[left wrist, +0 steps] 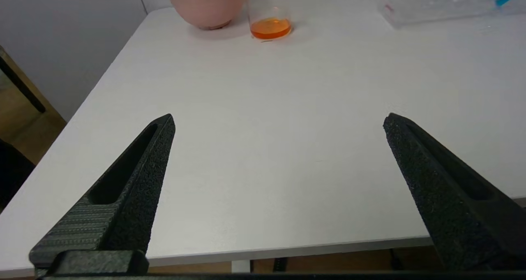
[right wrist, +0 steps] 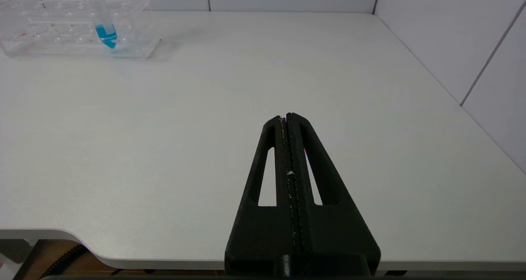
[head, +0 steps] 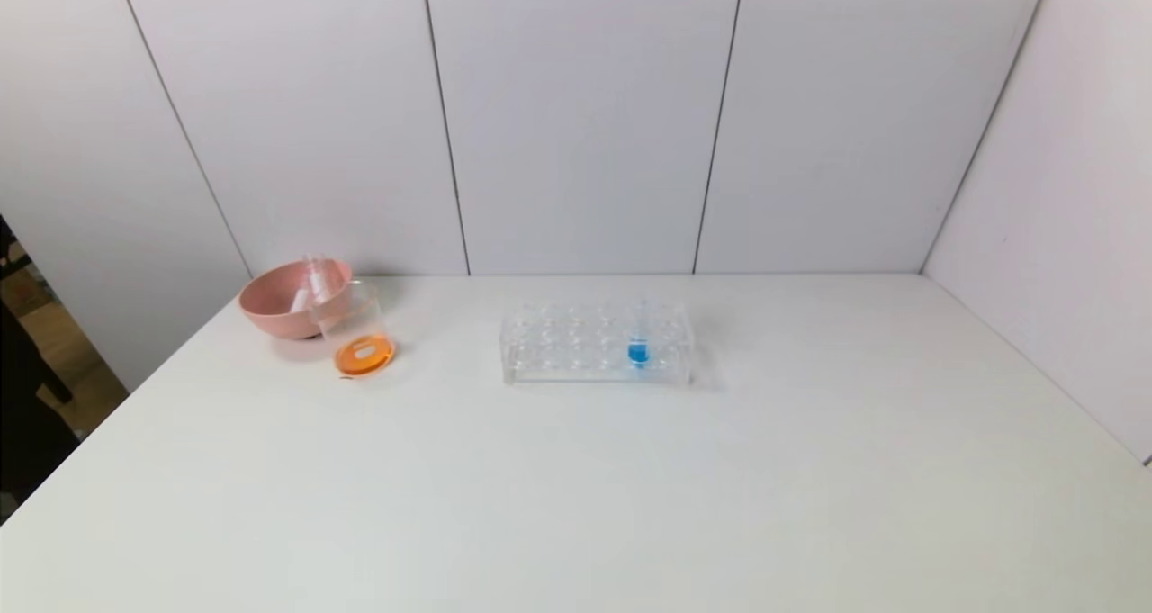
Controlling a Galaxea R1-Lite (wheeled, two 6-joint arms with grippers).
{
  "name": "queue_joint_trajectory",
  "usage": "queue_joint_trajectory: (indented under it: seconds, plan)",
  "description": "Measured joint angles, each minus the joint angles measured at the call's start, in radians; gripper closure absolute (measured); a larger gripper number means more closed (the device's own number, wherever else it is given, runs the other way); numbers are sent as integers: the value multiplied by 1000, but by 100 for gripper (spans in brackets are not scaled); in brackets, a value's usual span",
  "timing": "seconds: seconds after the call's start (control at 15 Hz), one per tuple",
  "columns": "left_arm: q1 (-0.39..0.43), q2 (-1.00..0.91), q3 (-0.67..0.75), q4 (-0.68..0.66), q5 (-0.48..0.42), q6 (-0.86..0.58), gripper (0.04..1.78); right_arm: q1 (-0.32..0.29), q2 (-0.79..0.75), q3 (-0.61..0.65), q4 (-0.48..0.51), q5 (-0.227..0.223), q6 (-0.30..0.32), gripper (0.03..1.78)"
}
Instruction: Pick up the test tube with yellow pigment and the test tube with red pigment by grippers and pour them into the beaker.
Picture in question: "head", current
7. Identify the test tube with yellow pigment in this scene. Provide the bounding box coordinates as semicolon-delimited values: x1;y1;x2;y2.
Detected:
304;253;332;308

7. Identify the clear acrylic test tube rack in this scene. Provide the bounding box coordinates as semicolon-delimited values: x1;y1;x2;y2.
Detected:
500;300;694;387

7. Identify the test tube with blue pigment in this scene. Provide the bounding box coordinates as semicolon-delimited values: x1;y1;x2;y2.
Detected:
627;300;652;371

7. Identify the pink plastic bowl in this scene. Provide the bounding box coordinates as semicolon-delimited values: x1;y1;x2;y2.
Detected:
238;258;354;340

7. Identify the black tripod stand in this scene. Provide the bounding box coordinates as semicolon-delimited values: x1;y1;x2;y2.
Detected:
36;370;75;407

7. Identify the brown cardboard box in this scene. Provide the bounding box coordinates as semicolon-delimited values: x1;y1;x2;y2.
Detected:
0;242;57;319

